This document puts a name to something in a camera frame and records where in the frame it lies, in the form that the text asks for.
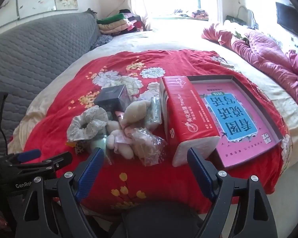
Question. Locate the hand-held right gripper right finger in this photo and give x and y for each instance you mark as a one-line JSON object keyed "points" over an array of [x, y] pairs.
{"points": [[201, 171]]}

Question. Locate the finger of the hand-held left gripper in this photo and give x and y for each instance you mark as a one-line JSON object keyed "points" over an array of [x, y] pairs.
{"points": [[59, 160], [29, 153]]}

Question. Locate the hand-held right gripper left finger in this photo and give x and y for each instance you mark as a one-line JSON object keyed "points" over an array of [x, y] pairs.
{"points": [[92, 171]]}

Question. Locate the pink packet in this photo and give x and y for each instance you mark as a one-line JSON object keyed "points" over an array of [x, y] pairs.
{"points": [[146, 141]]}

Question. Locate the leopard print scrunchie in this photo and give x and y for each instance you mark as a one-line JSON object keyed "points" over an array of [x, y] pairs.
{"points": [[79, 147]]}

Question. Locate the white floral scrunchie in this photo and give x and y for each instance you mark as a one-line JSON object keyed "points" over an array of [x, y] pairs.
{"points": [[77, 126]]}

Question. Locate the red floral blanket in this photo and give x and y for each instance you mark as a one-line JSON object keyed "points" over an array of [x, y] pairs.
{"points": [[144, 178]]}

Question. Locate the red tissue pack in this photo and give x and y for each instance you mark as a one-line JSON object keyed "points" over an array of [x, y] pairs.
{"points": [[188, 119]]}

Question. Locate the pink book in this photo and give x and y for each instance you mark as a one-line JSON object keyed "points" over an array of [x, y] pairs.
{"points": [[238, 119]]}

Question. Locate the beige plush toy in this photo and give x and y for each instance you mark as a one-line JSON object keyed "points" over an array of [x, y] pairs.
{"points": [[136, 111]]}

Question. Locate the dark box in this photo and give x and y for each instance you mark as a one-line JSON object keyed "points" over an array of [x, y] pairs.
{"points": [[111, 96]]}

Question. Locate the white green tissue packet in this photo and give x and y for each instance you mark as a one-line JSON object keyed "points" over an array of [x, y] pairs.
{"points": [[154, 109]]}

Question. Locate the grey quilted headboard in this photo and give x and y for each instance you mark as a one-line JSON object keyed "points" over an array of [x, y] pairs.
{"points": [[27, 62]]}

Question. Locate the patterned dark cushion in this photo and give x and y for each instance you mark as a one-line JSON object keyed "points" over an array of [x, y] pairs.
{"points": [[101, 41]]}

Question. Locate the pink quilt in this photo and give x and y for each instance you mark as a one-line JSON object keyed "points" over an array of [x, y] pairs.
{"points": [[263, 54]]}

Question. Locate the cream bed sheet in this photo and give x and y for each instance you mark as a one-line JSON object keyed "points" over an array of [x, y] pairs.
{"points": [[176, 39]]}

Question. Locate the stack of folded clothes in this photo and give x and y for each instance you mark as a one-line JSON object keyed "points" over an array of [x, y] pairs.
{"points": [[119, 23]]}

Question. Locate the dark bag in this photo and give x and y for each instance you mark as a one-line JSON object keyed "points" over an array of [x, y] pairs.
{"points": [[236, 20]]}

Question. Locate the colourful cloth on windowsill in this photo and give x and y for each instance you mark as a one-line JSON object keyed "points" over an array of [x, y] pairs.
{"points": [[200, 14]]}

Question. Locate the white curtain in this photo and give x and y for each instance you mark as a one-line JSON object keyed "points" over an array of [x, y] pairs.
{"points": [[139, 2]]}

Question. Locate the black television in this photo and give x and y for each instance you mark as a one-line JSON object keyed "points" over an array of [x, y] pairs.
{"points": [[288, 14]]}

